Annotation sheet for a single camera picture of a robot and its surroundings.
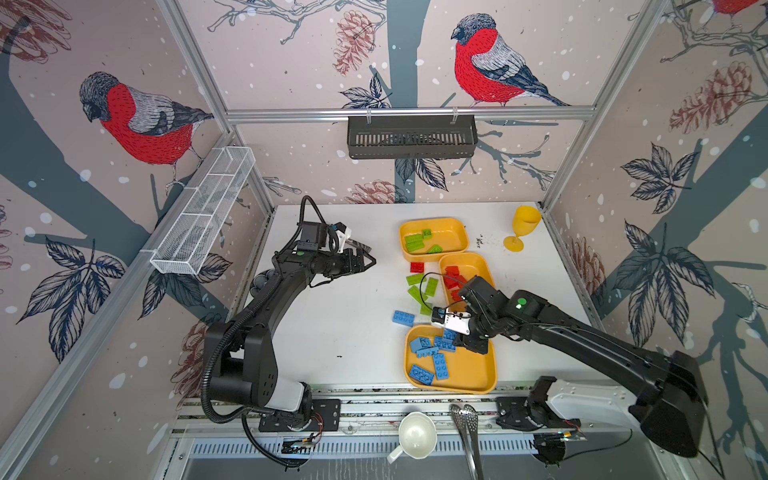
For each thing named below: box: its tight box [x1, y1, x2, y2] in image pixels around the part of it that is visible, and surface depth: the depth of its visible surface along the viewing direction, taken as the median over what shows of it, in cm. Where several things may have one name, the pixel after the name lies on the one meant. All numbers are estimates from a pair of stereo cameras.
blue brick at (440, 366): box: [433, 353, 449, 380], surface depth 81 cm
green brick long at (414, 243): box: [406, 236, 424, 252], surface depth 112 cm
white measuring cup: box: [387, 411, 438, 464], surface depth 71 cm
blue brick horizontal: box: [410, 364, 435, 386], surface depth 81 cm
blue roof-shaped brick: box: [410, 337, 432, 353], surface depth 85 cm
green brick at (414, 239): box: [405, 234, 423, 244], surface depth 113 cm
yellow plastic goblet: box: [503, 206, 542, 253], surface depth 102 cm
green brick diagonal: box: [408, 285, 423, 304], surface depth 98 cm
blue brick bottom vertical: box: [415, 347, 439, 359], surface depth 83 cm
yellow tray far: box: [399, 218, 469, 262], surface depth 113 cm
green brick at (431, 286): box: [426, 277, 439, 297], surface depth 100 cm
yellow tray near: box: [404, 324, 498, 394], surface depth 82 cm
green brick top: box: [406, 273, 424, 286], surface depth 102 cm
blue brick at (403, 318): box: [392, 310, 416, 327], surface depth 92 cm
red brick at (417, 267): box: [410, 262, 425, 273], surface depth 103 cm
